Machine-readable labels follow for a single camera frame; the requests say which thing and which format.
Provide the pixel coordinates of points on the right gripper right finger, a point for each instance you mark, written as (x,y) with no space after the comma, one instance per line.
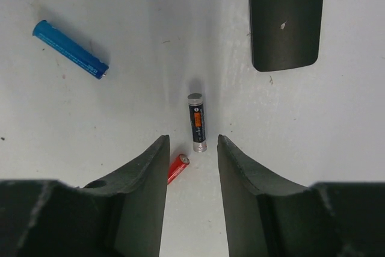
(269,215)

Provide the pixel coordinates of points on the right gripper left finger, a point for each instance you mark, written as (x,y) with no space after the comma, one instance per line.
(119,214)

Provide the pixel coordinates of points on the black grey battery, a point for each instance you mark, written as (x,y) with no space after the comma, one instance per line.
(197,120)

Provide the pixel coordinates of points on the black battery cover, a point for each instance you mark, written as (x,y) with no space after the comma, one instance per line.
(285,34)

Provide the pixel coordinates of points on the red orange battery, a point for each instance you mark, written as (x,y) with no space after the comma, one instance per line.
(177,166)

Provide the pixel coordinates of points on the blue battery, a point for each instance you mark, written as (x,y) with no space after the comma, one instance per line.
(57,40)

